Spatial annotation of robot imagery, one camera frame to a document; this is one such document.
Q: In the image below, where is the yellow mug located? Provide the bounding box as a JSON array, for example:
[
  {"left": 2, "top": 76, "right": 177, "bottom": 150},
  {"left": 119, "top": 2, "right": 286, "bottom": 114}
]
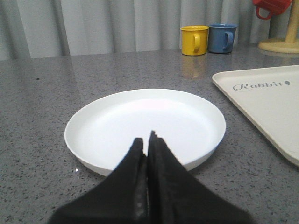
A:
[{"left": 180, "top": 25, "right": 209, "bottom": 56}]

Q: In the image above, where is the cream rabbit serving tray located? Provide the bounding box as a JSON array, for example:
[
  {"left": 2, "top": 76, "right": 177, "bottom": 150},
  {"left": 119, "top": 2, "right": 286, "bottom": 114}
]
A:
[{"left": 212, "top": 65, "right": 299, "bottom": 165}]

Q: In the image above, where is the white round plate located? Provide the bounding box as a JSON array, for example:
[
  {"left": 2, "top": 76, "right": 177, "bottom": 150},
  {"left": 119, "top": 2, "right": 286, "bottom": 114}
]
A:
[{"left": 64, "top": 89, "right": 226, "bottom": 176}]

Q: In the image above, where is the wooden mug tree stand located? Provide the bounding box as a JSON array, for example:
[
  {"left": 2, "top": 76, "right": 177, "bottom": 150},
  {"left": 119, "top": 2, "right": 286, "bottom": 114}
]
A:
[{"left": 258, "top": 0, "right": 299, "bottom": 54}]

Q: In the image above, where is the red mug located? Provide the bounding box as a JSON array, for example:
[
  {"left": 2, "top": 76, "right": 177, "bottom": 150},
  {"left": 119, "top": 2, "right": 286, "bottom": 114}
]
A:
[{"left": 252, "top": 0, "right": 292, "bottom": 20}]

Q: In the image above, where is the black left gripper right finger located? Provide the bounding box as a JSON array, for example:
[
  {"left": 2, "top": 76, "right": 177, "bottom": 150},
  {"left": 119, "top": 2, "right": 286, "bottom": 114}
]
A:
[{"left": 147, "top": 132, "right": 254, "bottom": 224}]

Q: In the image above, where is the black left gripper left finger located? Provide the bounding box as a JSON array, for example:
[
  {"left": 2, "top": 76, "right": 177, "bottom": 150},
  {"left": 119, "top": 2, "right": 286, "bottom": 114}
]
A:
[{"left": 49, "top": 138, "right": 148, "bottom": 224}]

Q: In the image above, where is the blue mug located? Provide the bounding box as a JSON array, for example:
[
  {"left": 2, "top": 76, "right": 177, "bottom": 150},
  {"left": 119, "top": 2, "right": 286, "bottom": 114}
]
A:
[{"left": 207, "top": 23, "right": 238, "bottom": 54}]

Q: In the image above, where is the grey curtain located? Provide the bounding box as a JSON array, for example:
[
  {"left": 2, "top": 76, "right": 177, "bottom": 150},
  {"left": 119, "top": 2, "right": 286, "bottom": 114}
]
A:
[{"left": 0, "top": 0, "right": 290, "bottom": 60}]

